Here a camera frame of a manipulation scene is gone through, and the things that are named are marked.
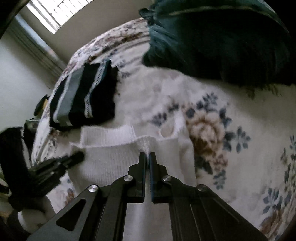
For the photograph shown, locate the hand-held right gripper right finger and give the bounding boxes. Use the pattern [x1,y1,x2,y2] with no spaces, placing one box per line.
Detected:
[149,152,269,241]

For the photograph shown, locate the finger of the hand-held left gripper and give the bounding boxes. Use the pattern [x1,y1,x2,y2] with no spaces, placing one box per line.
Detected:
[35,152,85,177]

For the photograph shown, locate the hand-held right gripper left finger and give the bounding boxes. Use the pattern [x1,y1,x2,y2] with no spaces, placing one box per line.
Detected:
[26,152,147,241]

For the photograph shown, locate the white knit sweater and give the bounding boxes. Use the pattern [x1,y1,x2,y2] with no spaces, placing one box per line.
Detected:
[69,123,200,241]

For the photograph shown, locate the person's left forearm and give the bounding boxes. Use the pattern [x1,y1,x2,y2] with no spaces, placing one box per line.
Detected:
[17,197,56,232]

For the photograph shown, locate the dark hanging clothes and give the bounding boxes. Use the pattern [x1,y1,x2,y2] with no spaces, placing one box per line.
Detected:
[23,118,38,142]

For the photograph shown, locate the black grey striped folded sweater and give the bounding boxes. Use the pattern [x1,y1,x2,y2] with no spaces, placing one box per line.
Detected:
[49,60,119,131]

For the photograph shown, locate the floral bed sheet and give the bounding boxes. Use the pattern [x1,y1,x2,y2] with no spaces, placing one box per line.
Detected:
[31,19,296,241]

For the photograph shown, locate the green striped curtain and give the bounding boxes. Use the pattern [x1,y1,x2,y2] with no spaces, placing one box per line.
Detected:
[11,16,68,80]

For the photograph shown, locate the dark green quilt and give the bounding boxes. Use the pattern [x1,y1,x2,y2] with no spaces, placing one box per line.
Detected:
[139,0,296,98]

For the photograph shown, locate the barred window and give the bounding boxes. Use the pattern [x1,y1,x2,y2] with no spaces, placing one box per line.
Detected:
[30,0,84,34]

